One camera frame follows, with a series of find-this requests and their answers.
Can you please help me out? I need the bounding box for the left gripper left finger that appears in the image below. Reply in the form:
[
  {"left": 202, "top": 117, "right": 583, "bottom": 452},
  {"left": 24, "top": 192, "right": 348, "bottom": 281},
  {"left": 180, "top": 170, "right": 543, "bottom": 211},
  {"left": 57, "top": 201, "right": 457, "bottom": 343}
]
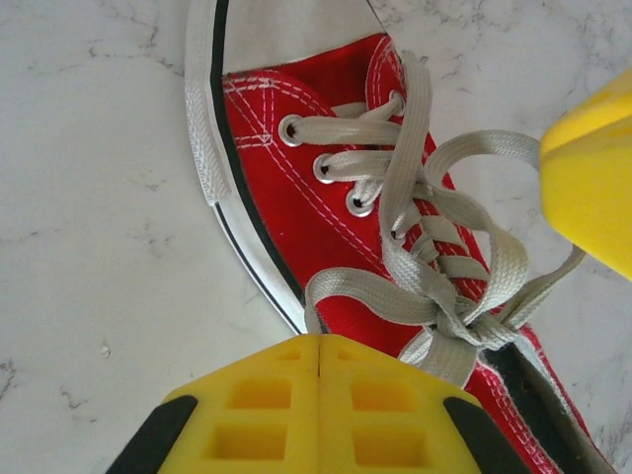
[{"left": 106, "top": 334, "right": 322, "bottom": 474}]

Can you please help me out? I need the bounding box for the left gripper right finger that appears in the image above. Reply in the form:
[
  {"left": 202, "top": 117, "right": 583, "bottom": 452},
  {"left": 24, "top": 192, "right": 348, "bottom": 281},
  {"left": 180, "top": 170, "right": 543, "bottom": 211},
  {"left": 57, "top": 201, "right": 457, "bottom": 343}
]
[{"left": 318, "top": 334, "right": 533, "bottom": 474}]

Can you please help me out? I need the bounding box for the red canvas sneaker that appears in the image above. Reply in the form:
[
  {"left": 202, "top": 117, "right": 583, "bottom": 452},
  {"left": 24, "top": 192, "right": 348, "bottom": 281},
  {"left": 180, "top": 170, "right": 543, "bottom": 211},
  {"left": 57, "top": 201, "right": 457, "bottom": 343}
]
[{"left": 185, "top": 0, "right": 621, "bottom": 474}]

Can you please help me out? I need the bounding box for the white shoelace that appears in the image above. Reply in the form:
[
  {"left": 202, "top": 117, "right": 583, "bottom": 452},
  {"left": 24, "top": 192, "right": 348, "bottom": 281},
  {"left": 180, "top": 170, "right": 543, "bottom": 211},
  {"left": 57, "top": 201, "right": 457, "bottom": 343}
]
[{"left": 278, "top": 48, "right": 589, "bottom": 391}]

